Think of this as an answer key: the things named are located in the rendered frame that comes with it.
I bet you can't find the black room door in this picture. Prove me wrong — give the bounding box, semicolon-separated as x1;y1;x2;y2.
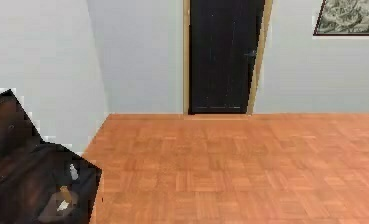
188;0;266;115

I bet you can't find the small white bottle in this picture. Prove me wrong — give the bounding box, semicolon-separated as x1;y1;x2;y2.
69;163;80;181

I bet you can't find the dark brown wooden cabinet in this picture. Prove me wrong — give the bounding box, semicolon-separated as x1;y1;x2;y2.
0;89;103;224

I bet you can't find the dark framed grey picture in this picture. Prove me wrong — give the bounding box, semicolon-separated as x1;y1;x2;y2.
312;0;369;37

